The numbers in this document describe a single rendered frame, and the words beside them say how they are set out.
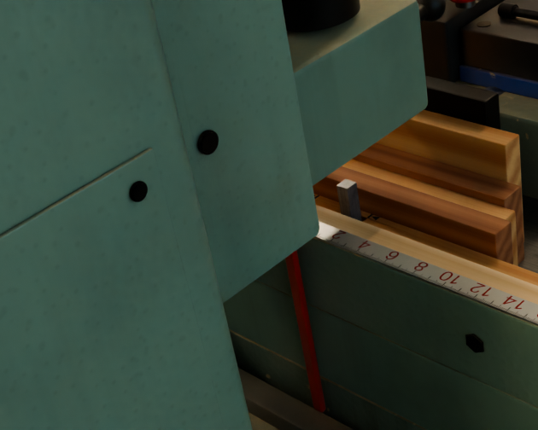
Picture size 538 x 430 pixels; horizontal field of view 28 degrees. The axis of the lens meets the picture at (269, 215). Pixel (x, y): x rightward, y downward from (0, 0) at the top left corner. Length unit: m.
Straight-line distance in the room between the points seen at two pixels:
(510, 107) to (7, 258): 0.44
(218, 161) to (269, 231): 0.05
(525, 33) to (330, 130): 0.20
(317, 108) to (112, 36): 0.22
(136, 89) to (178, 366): 0.12
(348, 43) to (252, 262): 0.14
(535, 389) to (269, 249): 0.16
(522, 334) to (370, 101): 0.15
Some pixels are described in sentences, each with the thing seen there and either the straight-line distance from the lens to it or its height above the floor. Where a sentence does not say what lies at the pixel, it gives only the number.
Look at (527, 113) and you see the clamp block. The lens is 0.72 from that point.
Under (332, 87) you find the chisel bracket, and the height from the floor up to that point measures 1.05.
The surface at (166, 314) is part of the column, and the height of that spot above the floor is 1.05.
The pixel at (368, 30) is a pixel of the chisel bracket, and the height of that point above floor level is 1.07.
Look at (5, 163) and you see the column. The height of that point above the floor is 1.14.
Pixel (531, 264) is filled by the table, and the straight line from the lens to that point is 0.68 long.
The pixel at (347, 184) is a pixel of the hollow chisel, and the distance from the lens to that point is 0.65.
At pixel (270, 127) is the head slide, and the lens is 0.49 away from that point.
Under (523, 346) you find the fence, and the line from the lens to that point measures 0.56.
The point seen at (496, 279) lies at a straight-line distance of 0.58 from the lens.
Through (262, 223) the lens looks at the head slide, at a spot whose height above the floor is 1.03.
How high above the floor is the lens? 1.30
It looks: 32 degrees down
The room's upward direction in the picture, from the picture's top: 11 degrees counter-clockwise
